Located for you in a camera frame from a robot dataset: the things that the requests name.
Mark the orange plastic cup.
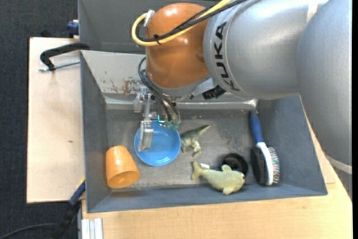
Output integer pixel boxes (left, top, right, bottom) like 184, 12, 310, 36
105, 144, 142, 189

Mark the black rubber ring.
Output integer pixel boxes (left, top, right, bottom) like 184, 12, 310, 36
218, 152, 249, 177

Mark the pale green plush fish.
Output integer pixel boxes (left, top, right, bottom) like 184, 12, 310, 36
190, 161, 247, 196

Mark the blue and white hairbrush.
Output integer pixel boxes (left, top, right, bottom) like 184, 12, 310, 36
248, 109, 281, 186

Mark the grey metal bin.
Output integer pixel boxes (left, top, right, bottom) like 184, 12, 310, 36
77, 0, 328, 214

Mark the green toy dinosaur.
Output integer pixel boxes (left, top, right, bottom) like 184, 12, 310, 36
179, 124, 212, 158

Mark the blue plastic plate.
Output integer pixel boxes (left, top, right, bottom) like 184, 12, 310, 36
133, 120, 182, 167

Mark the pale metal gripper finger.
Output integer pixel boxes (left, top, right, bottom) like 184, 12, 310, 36
133, 86, 149, 114
138, 119, 154, 153

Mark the pale wood flat board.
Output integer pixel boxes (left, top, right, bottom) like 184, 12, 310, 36
26, 37, 86, 204

